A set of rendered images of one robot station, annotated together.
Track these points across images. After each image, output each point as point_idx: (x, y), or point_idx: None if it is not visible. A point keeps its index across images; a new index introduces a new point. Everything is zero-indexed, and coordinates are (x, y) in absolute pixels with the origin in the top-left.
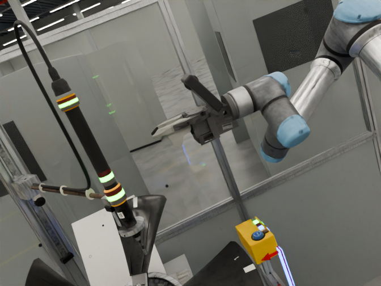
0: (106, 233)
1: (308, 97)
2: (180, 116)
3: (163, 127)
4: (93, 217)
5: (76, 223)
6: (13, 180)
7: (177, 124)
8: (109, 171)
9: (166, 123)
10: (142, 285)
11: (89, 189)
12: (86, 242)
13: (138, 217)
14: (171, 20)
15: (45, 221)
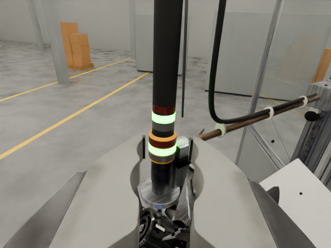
0: (290, 200)
1: None
2: (233, 247)
3: (132, 148)
4: (310, 179)
5: (298, 162)
6: (327, 79)
7: (63, 188)
8: (155, 109)
9: (198, 171)
10: (176, 234)
11: (221, 125)
12: (278, 180)
13: (171, 198)
14: None
15: (312, 138)
